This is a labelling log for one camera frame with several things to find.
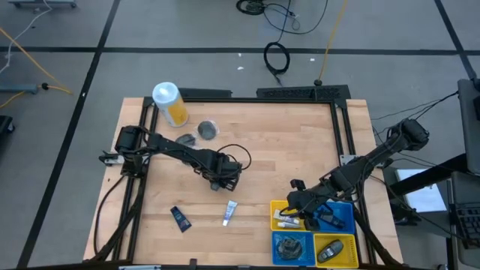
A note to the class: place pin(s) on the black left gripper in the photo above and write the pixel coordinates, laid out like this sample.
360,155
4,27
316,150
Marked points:
217,165

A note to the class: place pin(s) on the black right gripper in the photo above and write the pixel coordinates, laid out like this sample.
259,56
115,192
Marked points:
315,195

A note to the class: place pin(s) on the small white tube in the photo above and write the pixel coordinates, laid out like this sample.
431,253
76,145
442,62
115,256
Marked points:
288,225

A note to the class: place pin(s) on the white toothpaste tube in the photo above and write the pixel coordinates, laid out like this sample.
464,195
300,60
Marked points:
279,215
229,212

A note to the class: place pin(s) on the grey oval case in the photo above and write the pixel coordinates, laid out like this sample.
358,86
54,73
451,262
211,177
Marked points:
330,251
185,139

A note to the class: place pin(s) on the dark disc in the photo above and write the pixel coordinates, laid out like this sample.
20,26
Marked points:
207,130

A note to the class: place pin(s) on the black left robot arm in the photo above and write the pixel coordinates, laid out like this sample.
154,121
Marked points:
165,144

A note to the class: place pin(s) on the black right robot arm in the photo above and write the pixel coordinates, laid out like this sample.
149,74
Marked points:
375,161

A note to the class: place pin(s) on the blue perforated plastic basket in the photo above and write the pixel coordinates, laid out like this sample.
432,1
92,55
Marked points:
347,210
307,260

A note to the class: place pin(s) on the black flat plate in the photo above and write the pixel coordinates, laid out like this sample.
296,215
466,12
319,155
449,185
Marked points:
210,93

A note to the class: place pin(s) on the white yellow wipes canister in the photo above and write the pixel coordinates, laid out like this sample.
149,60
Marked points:
170,107

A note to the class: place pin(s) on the black perforated plate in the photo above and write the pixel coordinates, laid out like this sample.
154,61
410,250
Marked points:
292,92

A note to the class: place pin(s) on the black desk beam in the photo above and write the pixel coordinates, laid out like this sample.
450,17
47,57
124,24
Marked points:
431,176

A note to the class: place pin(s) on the black laptop keyboard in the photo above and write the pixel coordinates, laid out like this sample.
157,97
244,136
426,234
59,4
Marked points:
468,221

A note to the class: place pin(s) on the grey panel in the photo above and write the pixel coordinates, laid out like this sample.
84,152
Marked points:
470,127

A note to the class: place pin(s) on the black floor object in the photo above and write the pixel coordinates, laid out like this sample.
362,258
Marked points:
5,125

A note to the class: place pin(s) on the grey stand foot bar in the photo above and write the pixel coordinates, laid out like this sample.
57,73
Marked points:
18,88
41,3

